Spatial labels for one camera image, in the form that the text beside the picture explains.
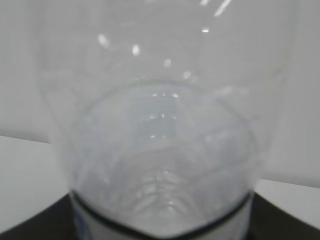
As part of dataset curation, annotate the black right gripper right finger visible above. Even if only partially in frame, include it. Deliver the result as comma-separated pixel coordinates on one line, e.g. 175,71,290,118
246,193,320,240

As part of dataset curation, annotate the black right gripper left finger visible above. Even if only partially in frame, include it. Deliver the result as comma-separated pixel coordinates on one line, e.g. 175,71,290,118
0,195,77,240

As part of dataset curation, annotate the clear plastic water bottle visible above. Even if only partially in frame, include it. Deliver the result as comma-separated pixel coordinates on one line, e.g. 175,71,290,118
31,0,298,240

